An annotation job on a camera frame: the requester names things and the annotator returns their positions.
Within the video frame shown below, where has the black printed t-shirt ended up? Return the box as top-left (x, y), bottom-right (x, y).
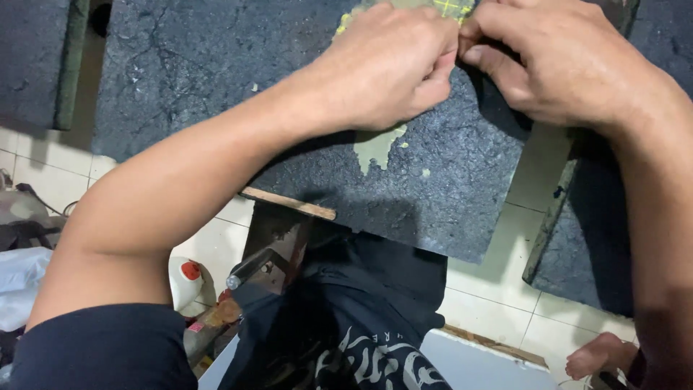
top-left (8, 232), bottom-right (453, 390)

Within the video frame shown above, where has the white plastic bag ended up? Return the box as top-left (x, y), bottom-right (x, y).
top-left (0, 246), bottom-right (54, 332)

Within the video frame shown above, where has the white bottle with red cap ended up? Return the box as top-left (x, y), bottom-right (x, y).
top-left (168, 256), bottom-right (206, 314)

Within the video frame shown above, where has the thin wooden strip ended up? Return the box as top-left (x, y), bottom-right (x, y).
top-left (240, 187), bottom-right (337, 221)

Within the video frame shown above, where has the dark worn cutting mat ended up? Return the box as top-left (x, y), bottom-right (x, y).
top-left (92, 0), bottom-right (534, 265)

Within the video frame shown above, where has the person's left hand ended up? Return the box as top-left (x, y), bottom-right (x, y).
top-left (310, 3), bottom-right (461, 133)

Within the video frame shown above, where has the person's right hand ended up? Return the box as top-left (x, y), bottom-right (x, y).
top-left (459, 0), bottom-right (668, 137)

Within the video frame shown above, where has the brown wooden stand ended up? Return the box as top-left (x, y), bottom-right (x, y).
top-left (241, 200), bottom-right (316, 296)

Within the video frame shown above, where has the black-handled tool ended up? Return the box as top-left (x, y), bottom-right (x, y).
top-left (226, 246), bottom-right (277, 290)

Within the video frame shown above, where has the grey cloth bag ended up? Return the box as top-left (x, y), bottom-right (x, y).
top-left (0, 183), bottom-right (69, 253)

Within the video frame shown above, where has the person's bare foot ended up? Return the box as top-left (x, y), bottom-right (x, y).
top-left (565, 332), bottom-right (640, 381)

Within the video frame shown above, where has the dark mat with green edge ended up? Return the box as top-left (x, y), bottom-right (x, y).
top-left (522, 0), bottom-right (693, 319)
top-left (0, 0), bottom-right (91, 131)

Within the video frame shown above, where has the brown plastic bottle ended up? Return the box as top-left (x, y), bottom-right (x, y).
top-left (183, 297), bottom-right (242, 370)

